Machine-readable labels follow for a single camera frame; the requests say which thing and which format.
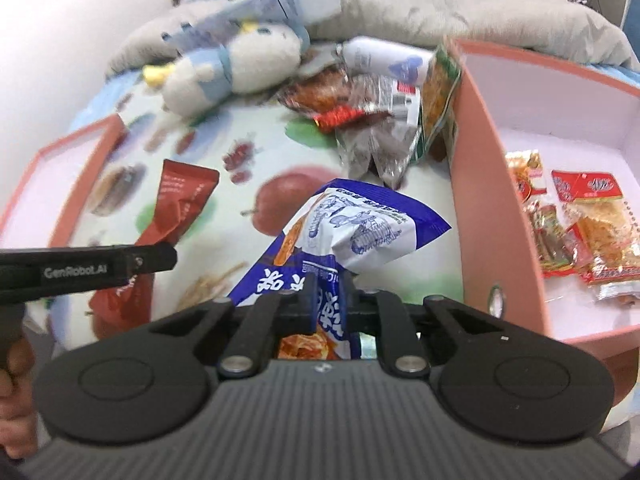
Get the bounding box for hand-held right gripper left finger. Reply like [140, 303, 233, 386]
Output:
[147, 271, 321, 378]

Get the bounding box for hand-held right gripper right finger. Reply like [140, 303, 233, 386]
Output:
[342, 275, 506, 378]

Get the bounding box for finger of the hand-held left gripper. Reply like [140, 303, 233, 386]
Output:
[125, 241, 178, 277]

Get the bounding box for dark red snack packet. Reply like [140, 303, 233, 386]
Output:
[90, 159, 221, 338]

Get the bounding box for blue white snack packet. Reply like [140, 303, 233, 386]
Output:
[227, 178, 453, 361]

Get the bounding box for silver clear snack packet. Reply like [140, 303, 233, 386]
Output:
[334, 122, 421, 191]

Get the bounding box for orange pink cardboard box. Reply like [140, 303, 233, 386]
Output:
[445, 37, 640, 433]

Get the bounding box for small shiny red packet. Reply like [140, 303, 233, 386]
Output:
[312, 106, 368, 133]

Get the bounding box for brown red sticks packet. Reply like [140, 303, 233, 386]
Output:
[524, 199, 588, 278]

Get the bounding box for clear red snack packet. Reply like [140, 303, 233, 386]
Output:
[277, 67, 353, 111]

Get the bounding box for green orange snack packet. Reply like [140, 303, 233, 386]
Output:
[417, 45, 462, 161]

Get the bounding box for large red orange snack packet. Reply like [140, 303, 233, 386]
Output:
[551, 170, 640, 288]

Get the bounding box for person's left hand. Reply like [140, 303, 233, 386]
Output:
[0, 335, 40, 461]

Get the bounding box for orange pink box lid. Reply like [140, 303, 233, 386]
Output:
[0, 114, 128, 251]

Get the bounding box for white blue plush penguin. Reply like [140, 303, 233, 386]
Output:
[142, 20, 311, 116]

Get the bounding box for white spray bottle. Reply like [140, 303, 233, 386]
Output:
[336, 36, 436, 86]

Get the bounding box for light blue crumpled packaging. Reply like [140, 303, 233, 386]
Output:
[160, 0, 346, 48]

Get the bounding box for grey duvet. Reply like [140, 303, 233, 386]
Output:
[105, 0, 636, 78]

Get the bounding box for blue star bed sheet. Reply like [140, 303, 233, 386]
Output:
[585, 55, 640, 86]

